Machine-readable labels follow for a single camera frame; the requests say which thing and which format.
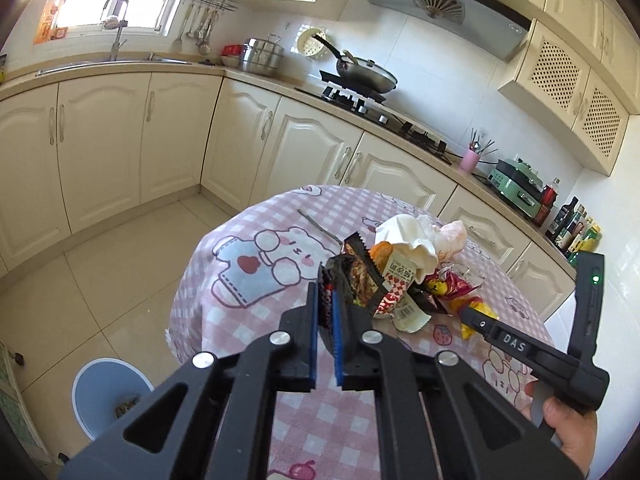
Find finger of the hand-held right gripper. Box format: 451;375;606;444
457;304;502;345

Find white sachet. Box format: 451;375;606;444
391;289;432;334

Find brown sauce bottle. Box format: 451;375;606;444
567;215;596;261

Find bundle of chopsticks and spoons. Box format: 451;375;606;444
468;127;499;157

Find pink utensil cup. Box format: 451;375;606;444
459;142;482;174

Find cream lower cabinets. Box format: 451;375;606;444
0;71;578;321

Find person's right hand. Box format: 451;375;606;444
522;382;598;480

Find dark sauce bottle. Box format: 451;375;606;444
559;205;589;254

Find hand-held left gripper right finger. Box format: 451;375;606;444
332;290;586;480

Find steel stock pot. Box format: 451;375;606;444
238;34;286;79

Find black wrapper with orange edge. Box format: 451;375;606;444
341;231;387;311

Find blue trash bin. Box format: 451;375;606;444
71;357;157;442

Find steel sink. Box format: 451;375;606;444
36;52;194;75

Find beige countertop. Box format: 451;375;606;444
0;57;581;281

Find black gas stove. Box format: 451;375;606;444
294;85;454;167

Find green patterned mat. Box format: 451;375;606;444
0;342;52;467

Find thin metal skewer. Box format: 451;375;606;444
297;208;347;247

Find red and yellow wrapper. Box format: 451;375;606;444
424;266;482;307

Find cream colander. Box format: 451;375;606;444
296;28;332;59

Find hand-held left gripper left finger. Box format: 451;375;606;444
60;282;321;480

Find grey range hood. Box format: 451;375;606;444
340;0;533;62

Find hanging steel skimmer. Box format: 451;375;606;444
196;6;217;57

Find red white checkered wrapper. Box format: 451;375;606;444
371;255;418;319

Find red sauce bottle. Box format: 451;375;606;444
532;177;561;227

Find steel frying pan with lid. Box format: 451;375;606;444
312;35;399;95

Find red bowl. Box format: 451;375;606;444
221;44;246;69

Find green electric cooker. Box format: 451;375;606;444
487;158;549;219

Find orange wall sticker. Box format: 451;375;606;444
32;0;69;47

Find hanging steel spatula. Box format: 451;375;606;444
172;2;192;52

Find steel faucet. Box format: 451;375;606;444
102;0;131;62

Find dark oil bottle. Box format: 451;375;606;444
544;196;579;242

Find dark snack wrapper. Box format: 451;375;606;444
318;254;382;357

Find pink checkered tablecloth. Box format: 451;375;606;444
167;185;557;480

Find yellow green bottle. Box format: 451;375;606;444
575;225;603;262

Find cream lattice corner cabinet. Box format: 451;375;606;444
474;0;640;177

